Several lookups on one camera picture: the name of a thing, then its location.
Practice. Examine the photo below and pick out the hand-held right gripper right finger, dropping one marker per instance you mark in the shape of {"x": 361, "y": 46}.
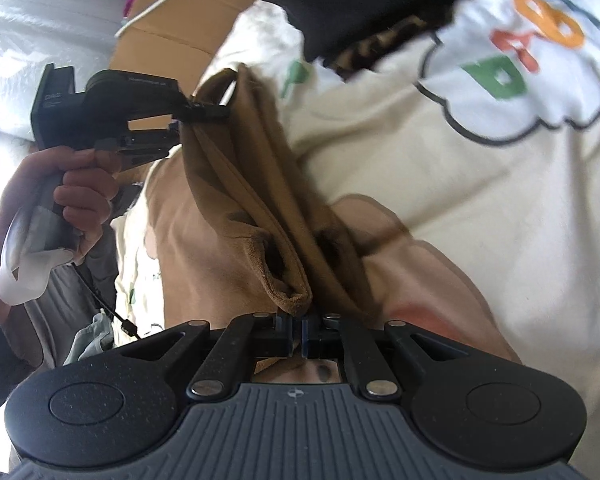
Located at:
{"x": 306, "y": 336}

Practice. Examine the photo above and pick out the dark grey garment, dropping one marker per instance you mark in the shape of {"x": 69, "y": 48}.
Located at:
{"x": 62, "y": 310}

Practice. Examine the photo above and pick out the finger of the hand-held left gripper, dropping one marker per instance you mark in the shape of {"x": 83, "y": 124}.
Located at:
{"x": 207, "y": 111}
{"x": 145, "y": 147}

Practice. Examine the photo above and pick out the brown printed t-shirt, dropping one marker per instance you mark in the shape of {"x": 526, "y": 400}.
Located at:
{"x": 250, "y": 200}

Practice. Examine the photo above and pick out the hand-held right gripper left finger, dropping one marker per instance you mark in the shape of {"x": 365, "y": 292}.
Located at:
{"x": 286, "y": 335}

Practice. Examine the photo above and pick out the leopard print cloth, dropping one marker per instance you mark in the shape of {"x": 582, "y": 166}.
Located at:
{"x": 380, "y": 45}

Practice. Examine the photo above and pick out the flat brown cardboard sheet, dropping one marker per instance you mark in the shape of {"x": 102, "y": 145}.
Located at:
{"x": 190, "y": 15}

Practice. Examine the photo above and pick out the person's left hand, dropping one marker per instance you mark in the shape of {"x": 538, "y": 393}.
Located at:
{"x": 80, "y": 190}

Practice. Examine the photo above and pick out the cream printed bed sheet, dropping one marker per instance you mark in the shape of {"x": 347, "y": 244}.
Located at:
{"x": 480, "y": 185}

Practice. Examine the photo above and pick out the folded black knit clothes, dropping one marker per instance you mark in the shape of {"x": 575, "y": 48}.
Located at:
{"x": 360, "y": 0}

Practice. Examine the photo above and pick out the grey plastic-wrapped mattress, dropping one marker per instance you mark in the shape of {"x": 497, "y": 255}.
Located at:
{"x": 50, "y": 25}

